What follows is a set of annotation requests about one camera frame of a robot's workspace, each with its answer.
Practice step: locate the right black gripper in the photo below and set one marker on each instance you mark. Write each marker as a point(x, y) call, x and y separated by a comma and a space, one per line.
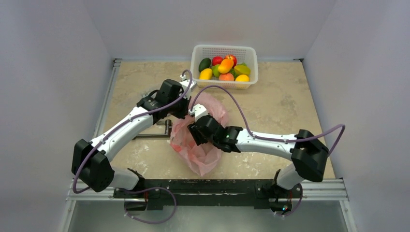
point(195, 132)

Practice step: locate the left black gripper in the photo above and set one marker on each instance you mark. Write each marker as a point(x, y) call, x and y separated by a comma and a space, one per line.
point(184, 111)

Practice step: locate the pink printed plastic bag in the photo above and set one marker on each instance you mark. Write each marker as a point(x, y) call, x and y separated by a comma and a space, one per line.
point(204, 158)

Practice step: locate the fake peach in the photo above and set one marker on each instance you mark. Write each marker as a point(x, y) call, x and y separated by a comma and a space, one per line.
point(226, 77)

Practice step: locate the orange fake mango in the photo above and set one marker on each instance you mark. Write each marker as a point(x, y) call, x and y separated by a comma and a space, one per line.
point(225, 66)

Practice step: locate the yellow orange fake fruit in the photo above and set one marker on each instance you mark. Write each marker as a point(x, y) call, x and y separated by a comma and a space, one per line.
point(242, 78)

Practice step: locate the green yellow fake starfruit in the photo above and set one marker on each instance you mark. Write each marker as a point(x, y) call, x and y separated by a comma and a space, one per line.
point(241, 69)

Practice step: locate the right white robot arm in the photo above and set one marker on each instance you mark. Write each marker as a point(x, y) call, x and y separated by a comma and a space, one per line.
point(307, 154)

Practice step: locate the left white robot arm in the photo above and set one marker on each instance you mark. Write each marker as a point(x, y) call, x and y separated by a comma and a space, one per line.
point(91, 159)

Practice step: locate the dark green fake avocado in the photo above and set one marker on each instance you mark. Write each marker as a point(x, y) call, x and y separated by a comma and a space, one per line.
point(204, 64)

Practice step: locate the small red fake fruit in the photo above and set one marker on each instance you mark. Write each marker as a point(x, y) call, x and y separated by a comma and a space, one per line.
point(216, 60)

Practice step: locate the red fake apple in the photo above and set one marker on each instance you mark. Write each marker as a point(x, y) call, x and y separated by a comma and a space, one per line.
point(232, 58)

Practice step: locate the black L-shaped metal tool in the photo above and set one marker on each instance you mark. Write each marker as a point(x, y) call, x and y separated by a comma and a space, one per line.
point(167, 131)

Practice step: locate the white perforated plastic basket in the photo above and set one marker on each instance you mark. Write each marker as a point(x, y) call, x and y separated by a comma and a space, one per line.
point(233, 67)

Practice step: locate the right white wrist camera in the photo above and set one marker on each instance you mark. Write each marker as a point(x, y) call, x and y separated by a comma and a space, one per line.
point(197, 111)

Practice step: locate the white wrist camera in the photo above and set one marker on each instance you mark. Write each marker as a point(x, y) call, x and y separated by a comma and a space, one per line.
point(188, 85)
point(197, 111)

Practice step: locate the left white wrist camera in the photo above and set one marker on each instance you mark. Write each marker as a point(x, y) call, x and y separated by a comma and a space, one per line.
point(188, 85)

